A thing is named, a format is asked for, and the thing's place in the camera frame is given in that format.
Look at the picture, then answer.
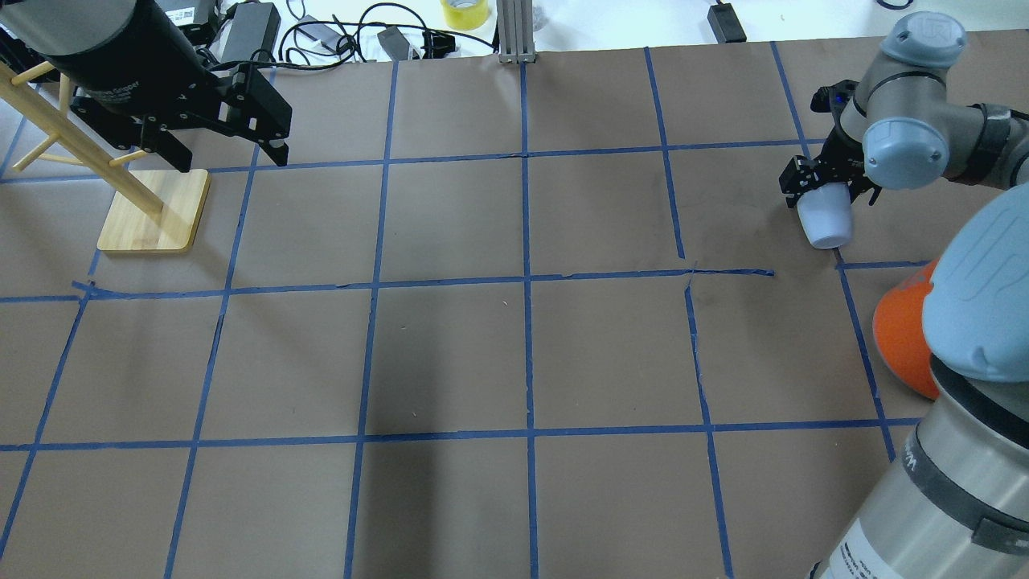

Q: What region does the aluminium frame post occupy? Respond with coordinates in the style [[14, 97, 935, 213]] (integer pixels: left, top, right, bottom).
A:
[[496, 0, 537, 64]]

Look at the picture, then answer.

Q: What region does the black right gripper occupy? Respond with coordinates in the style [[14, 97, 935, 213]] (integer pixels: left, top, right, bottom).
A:
[[778, 80, 883, 209]]

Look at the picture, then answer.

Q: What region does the wooden cup rack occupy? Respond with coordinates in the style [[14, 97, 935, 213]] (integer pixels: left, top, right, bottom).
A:
[[1, 62, 211, 253]]

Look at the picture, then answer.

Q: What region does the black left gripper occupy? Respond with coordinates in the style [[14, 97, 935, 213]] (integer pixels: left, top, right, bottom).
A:
[[40, 12, 293, 173]]

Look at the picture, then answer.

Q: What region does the black power adapter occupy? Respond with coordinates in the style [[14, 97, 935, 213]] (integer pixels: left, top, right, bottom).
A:
[[219, 2, 281, 64]]

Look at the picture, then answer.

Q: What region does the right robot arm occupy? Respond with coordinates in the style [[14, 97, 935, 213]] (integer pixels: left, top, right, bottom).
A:
[[779, 11, 1028, 578]]

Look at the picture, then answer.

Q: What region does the orange round container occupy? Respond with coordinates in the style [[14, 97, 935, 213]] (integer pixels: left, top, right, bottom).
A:
[[872, 260, 941, 400]]

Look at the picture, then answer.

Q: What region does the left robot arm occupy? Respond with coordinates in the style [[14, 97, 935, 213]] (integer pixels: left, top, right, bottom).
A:
[[2, 1, 293, 172]]

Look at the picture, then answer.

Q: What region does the yellow tape roll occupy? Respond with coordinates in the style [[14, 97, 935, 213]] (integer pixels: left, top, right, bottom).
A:
[[440, 0, 491, 31]]

